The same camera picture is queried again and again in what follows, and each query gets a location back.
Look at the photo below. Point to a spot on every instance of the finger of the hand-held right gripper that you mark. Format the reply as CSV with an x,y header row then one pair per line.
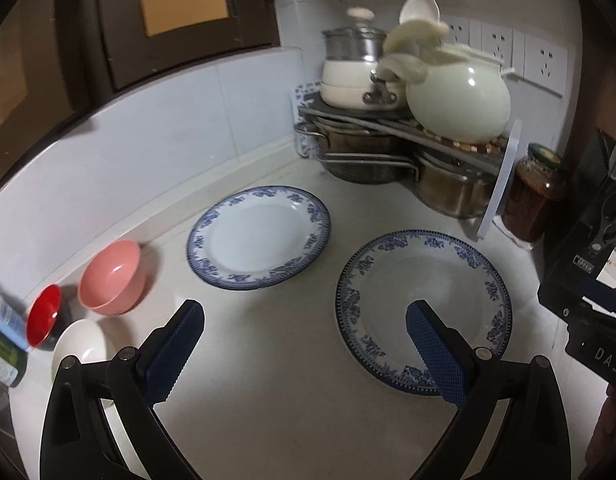
x,y
567,296

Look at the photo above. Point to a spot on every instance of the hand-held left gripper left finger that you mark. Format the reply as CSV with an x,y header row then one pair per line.
x,y
172,355

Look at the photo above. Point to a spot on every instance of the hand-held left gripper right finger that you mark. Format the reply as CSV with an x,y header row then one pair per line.
x,y
438,360

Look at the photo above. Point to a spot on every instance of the blue rimmed white plate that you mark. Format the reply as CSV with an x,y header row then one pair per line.
x,y
258,237
387,305

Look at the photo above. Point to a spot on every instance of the pink bowl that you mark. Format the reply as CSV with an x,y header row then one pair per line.
x,y
113,280

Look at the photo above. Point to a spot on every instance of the person's right forearm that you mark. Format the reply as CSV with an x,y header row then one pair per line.
x,y
613,417

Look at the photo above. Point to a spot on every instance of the black knife block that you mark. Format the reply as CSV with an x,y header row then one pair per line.
x,y
595,230

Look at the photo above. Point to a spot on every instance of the white paper towel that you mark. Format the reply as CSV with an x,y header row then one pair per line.
x,y
512,240

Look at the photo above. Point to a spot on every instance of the white bowl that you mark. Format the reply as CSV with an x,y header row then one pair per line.
x,y
80,347

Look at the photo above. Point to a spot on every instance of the glass jar with brown sauce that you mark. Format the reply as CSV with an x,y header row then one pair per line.
x,y
530,200

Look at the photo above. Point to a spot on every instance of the grey corner shelf rack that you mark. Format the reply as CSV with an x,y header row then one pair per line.
x,y
502,180

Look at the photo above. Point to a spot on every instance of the red and black bowl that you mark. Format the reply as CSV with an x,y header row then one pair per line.
x,y
42,315

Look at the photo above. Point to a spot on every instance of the small steel pot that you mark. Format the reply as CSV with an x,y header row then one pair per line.
x,y
452,190

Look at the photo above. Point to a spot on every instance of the white bottle with blue label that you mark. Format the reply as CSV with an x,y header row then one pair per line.
x,y
7,321

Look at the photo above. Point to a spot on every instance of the green bottle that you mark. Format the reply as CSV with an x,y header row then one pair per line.
x,y
2,366

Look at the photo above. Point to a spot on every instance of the wooden bead trivet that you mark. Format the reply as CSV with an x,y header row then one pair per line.
x,y
480,149

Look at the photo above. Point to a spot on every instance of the large steel pot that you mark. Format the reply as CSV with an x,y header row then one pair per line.
x,y
360,162

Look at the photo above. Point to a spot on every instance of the white ceramic pot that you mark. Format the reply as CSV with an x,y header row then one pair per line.
x,y
462,97

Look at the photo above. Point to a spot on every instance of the cream electric pot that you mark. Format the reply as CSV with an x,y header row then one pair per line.
x,y
343,85

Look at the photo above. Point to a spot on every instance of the white rounded object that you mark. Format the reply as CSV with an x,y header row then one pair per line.
x,y
412,42

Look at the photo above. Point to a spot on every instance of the steel steamer with lid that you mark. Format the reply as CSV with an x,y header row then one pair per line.
x,y
353,45

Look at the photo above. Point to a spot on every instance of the white wall socket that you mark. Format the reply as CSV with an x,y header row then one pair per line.
x,y
496,41
545,62
457,30

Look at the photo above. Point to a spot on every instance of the dark brown window frame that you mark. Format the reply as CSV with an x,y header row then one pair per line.
x,y
123,60

